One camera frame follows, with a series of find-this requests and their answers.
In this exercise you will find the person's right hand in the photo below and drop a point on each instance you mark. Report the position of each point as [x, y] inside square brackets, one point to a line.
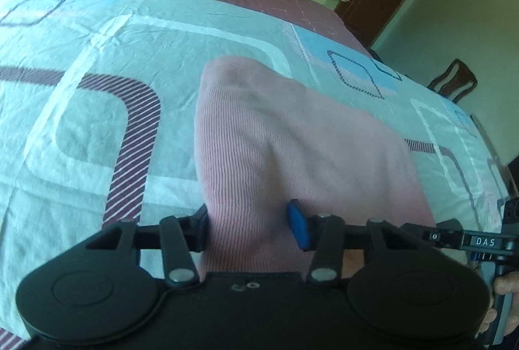
[509, 282]

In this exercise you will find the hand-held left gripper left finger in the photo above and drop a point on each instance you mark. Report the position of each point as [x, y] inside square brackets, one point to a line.
[198, 230]

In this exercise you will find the printed bed sheet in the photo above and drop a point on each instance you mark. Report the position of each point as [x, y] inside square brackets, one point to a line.
[101, 50]

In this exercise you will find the dark wooden chair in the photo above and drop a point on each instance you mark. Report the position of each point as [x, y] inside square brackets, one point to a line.
[454, 80]

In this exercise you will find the pink knit sweater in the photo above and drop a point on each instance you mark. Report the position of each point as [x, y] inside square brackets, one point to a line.
[284, 151]

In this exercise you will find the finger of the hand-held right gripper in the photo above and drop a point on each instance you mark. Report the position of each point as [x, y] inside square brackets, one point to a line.
[434, 234]

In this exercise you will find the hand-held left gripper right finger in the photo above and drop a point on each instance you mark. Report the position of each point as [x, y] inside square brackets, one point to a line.
[298, 224]

